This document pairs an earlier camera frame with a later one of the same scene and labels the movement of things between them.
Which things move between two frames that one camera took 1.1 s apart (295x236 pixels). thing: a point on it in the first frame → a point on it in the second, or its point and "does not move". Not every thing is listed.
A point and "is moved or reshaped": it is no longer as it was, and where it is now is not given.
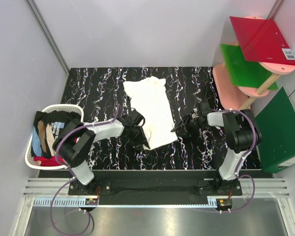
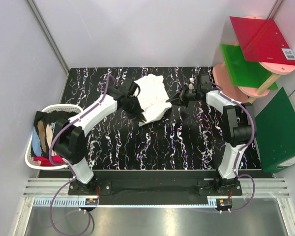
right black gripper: x=184 y=124 → x=181 y=98
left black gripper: x=142 y=140 → x=138 y=110
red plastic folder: x=262 y=41 does not move
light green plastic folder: x=243 y=73 does not move
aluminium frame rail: x=265 y=188 does not move
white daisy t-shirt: x=149 y=99 is moved or reshaped
